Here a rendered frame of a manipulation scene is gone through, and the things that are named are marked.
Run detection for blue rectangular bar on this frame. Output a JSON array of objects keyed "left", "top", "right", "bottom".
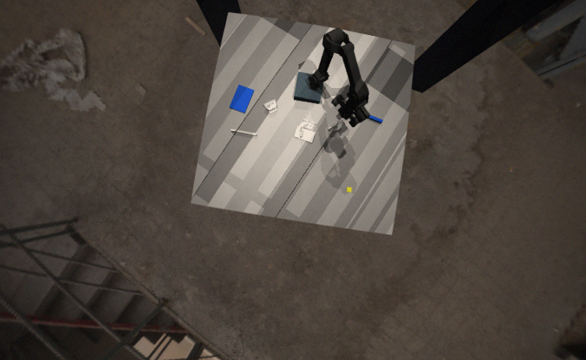
[{"left": 369, "top": 115, "right": 383, "bottom": 123}]

